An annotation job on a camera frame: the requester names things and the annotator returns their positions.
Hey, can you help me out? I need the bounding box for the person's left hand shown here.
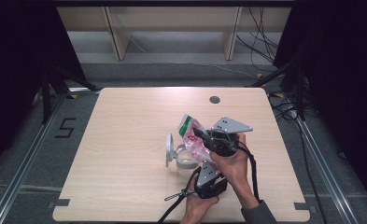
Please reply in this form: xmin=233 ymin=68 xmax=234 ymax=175
xmin=180 ymin=194 xmax=220 ymax=224

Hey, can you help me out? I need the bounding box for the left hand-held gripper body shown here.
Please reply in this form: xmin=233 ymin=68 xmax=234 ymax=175
xmin=193 ymin=161 xmax=228 ymax=200

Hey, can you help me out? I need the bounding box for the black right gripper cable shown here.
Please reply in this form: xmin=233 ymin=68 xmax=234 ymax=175
xmin=237 ymin=142 xmax=261 ymax=203

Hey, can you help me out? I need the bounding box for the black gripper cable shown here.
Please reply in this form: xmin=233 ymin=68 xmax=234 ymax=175
xmin=157 ymin=167 xmax=203 ymax=224
xmin=237 ymin=142 xmax=261 ymax=203

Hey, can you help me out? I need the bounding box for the clear jar with grey lid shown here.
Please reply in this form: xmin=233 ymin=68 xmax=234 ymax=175
xmin=165 ymin=133 xmax=204 ymax=171

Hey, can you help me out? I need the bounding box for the bundle of black floor cables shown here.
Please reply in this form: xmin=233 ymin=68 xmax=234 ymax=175
xmin=235 ymin=6 xmax=281 ymax=65

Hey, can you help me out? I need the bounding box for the aluminium floor rail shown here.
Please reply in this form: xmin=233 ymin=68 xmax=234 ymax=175
xmin=0 ymin=92 xmax=68 ymax=224
xmin=295 ymin=117 xmax=361 ymax=224

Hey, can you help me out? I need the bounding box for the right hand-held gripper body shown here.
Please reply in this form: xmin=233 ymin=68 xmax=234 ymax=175
xmin=201 ymin=116 xmax=254 ymax=158

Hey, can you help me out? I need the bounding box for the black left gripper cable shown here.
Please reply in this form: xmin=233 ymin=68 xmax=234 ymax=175
xmin=157 ymin=167 xmax=203 ymax=224

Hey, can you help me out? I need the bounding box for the person's right hand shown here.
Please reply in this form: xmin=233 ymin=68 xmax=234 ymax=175
xmin=209 ymin=133 xmax=250 ymax=189

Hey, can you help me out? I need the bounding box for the black curtain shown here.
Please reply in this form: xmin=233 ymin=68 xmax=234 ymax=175
xmin=273 ymin=0 xmax=367 ymax=206
xmin=0 ymin=0 xmax=87 ymax=175

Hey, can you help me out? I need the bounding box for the black metal stand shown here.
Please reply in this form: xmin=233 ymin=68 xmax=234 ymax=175
xmin=246 ymin=55 xmax=307 ymax=121
xmin=40 ymin=64 xmax=101 ymax=125

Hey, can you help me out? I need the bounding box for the black cable tie strap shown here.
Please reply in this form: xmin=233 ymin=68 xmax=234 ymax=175
xmin=163 ymin=190 xmax=190 ymax=202

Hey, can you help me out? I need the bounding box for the light wooden shelf frame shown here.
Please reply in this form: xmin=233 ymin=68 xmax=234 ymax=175
xmin=56 ymin=6 xmax=292 ymax=62

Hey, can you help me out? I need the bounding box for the white and pink sugar bag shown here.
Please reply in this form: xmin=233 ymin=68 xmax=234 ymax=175
xmin=176 ymin=114 xmax=219 ymax=172

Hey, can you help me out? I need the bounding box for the grey table edge bracket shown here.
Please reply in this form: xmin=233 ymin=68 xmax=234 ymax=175
xmin=293 ymin=202 xmax=312 ymax=211
xmin=46 ymin=198 xmax=71 ymax=209

